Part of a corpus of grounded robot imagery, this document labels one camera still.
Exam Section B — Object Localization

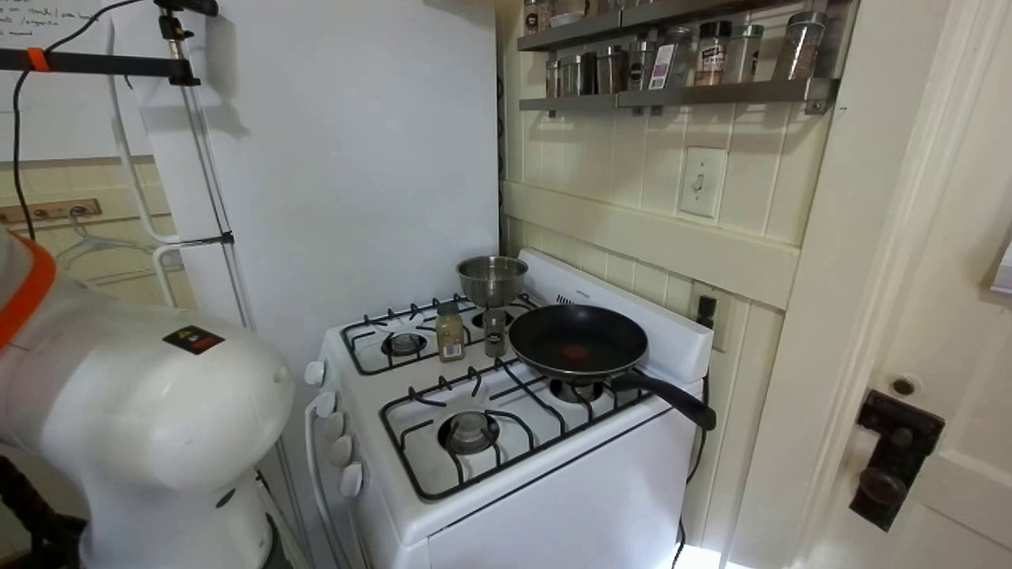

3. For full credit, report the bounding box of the white panel door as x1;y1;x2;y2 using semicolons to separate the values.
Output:
805;0;1012;569

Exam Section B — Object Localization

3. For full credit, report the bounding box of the white label spice jar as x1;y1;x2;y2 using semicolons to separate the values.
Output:
646;37;682;91

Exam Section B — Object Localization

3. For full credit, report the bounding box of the steel wall spice rack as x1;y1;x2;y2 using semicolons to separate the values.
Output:
516;0;852;117

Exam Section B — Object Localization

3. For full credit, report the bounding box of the white wall outlet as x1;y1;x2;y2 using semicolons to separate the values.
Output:
678;147;731;224

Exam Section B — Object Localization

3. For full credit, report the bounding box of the black wall plug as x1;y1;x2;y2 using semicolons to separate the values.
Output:
694;292;726;332

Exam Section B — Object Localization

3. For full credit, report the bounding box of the white refrigerator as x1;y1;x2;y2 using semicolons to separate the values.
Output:
137;0;504;569

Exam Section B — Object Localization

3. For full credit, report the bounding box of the white gas stove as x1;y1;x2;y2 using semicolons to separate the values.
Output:
301;246;717;569

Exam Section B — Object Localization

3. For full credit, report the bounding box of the yellow spice jar green lid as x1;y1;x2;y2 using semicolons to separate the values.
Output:
437;303;472;365

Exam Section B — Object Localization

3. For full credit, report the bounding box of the round gas burner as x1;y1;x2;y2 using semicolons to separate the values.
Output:
437;408;504;460
379;325;430;362

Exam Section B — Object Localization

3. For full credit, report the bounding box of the small grey spice shaker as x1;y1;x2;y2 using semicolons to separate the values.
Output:
482;306;513;362

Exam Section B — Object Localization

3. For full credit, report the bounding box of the stainless steel pot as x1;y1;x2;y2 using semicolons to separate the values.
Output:
455;252;532;309

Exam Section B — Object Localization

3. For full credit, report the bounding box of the brown wall power strip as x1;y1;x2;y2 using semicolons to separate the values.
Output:
0;196;105;229

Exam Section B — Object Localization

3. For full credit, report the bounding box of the thin black boom cable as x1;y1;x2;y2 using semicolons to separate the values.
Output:
11;0;138;246

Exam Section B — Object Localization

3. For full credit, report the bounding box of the black door latch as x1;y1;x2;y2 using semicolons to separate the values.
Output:
847;388;949;535

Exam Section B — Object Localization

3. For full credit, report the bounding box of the black frying pan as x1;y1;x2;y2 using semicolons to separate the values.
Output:
507;301;720;433

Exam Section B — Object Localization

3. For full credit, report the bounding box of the black camera boom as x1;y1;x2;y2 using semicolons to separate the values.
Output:
0;0;221;89

